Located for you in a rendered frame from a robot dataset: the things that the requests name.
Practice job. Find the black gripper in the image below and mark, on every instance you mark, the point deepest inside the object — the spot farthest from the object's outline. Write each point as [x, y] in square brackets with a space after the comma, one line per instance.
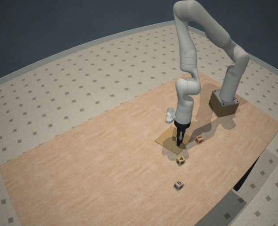
[181, 128]

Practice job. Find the tan square mat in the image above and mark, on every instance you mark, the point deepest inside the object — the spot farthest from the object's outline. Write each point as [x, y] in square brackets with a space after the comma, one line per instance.
[168, 139]

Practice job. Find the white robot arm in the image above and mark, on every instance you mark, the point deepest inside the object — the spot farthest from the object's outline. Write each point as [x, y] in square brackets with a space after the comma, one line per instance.
[191, 10]

